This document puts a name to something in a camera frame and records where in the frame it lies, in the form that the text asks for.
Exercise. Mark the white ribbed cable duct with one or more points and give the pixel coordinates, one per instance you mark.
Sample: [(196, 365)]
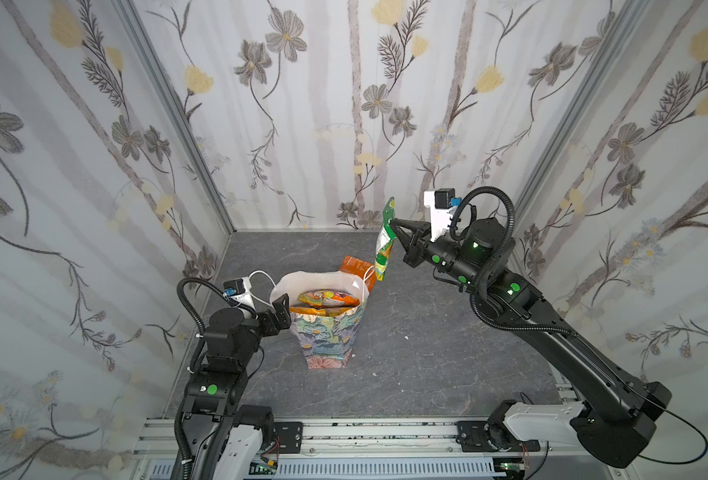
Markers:
[(373, 468)]

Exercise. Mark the aluminium front rail frame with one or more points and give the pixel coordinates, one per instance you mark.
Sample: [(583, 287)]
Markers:
[(331, 436)]

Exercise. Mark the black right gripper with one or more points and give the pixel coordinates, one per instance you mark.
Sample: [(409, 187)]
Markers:
[(417, 246)]

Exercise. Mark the floral white paper bag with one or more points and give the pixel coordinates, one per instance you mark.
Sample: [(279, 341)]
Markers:
[(326, 342)]

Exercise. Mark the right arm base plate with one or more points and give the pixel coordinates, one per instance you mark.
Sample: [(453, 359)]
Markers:
[(485, 437)]

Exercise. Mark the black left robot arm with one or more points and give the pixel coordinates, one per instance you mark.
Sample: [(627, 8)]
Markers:
[(217, 436)]

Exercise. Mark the green yellow Fox's candy bag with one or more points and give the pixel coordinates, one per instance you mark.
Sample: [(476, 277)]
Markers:
[(385, 240)]

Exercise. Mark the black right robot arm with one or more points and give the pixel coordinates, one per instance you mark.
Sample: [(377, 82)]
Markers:
[(468, 242)]

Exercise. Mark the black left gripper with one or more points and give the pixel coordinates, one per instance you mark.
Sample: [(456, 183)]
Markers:
[(281, 313)]

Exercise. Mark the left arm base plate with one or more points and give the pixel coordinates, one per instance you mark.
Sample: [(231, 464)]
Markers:
[(286, 438)]

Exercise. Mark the yellow mango Lot100 bag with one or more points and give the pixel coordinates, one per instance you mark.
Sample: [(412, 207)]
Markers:
[(324, 312)]

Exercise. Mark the orange snack packet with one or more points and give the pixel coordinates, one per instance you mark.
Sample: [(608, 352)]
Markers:
[(363, 269)]

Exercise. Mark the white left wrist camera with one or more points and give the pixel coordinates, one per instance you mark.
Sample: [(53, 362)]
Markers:
[(237, 294)]

